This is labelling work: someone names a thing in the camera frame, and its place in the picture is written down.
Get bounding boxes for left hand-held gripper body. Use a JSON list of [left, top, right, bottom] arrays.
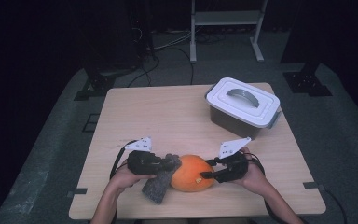
[[124, 135, 164, 175]]

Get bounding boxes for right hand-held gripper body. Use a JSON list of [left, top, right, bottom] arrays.
[[218, 136, 252, 184]]

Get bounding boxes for orange plush toy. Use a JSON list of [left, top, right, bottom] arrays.
[[170, 154, 216, 193]]

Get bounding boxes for brown transparent storage box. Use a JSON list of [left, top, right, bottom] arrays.
[[209, 105, 282, 142]]

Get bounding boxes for white box lid grey handle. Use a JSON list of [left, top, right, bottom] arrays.
[[204, 77, 282, 130]]

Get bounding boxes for person's right hand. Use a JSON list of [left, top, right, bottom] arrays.
[[232, 147, 267, 195]]

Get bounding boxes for person's left hand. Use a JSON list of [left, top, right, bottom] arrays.
[[108, 158, 158, 194]]

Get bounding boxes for black stand with flat base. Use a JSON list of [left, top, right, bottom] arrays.
[[74, 55, 138, 101]]

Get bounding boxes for black stand with square base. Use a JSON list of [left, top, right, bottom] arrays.
[[280, 0, 334, 97]]

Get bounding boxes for left hand-held gripper cable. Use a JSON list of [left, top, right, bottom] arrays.
[[110, 139, 139, 180]]

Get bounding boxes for hand-held gripper cable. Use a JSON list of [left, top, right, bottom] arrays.
[[110, 139, 139, 180], [245, 152, 290, 224]]

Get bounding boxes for right hand-held gripper cable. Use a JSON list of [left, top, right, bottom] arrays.
[[245, 152, 290, 224]]

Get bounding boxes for black floor cable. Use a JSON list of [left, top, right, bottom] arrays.
[[164, 46, 196, 86], [127, 55, 161, 88]]

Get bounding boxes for thin black table cable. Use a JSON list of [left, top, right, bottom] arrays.
[[323, 186, 350, 224]]

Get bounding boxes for white floor cables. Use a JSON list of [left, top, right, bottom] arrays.
[[153, 30, 194, 51]]

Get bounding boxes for black pole with cables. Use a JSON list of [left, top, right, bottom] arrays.
[[130, 0, 157, 61]]

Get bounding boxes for white metal stand frame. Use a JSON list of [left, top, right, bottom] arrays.
[[189, 0, 269, 64]]

